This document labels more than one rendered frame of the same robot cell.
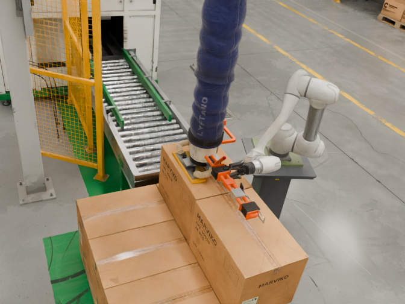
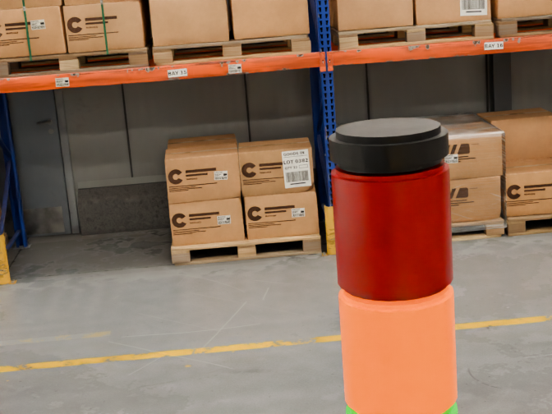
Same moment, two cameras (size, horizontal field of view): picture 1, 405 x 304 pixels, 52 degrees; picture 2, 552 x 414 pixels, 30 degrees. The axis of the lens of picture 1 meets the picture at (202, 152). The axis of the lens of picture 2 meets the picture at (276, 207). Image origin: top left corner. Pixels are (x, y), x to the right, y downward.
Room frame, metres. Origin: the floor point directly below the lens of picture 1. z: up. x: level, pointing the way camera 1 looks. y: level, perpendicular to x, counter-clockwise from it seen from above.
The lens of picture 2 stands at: (3.34, 1.56, 2.42)
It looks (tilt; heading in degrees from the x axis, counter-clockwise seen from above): 14 degrees down; 298
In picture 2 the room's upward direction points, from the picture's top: 4 degrees counter-clockwise
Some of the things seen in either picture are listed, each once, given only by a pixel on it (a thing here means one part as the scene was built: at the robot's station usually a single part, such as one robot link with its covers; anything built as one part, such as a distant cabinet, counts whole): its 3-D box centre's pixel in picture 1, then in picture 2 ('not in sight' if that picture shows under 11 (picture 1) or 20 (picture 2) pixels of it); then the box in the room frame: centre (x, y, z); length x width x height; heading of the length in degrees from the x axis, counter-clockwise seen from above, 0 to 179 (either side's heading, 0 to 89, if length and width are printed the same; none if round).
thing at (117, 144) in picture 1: (100, 110); not in sight; (3.47, 1.04, 0.50); 2.31 x 0.05 x 0.19; 29
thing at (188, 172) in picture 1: (188, 164); not in sight; (2.19, 0.08, 0.97); 0.34 x 0.10 x 0.05; 30
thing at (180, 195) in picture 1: (201, 187); not in sight; (2.24, -0.03, 0.75); 0.60 x 0.40 x 0.40; 30
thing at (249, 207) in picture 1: (248, 210); not in sight; (1.71, -0.29, 1.08); 0.08 x 0.07 x 0.05; 30
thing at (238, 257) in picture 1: (243, 251); not in sight; (1.72, -0.32, 0.74); 0.60 x 0.40 x 0.40; 30
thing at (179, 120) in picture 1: (163, 103); not in sight; (3.79, 0.47, 0.50); 2.31 x 0.05 x 0.19; 29
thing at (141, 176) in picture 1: (176, 169); not in sight; (2.61, 0.18, 0.58); 0.70 x 0.03 x 0.06; 119
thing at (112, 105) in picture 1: (97, 84); not in sight; (3.81, 1.16, 0.60); 1.60 x 0.10 x 0.09; 29
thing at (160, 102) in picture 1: (147, 79); not in sight; (4.07, 0.70, 0.60); 1.60 x 0.10 x 0.09; 29
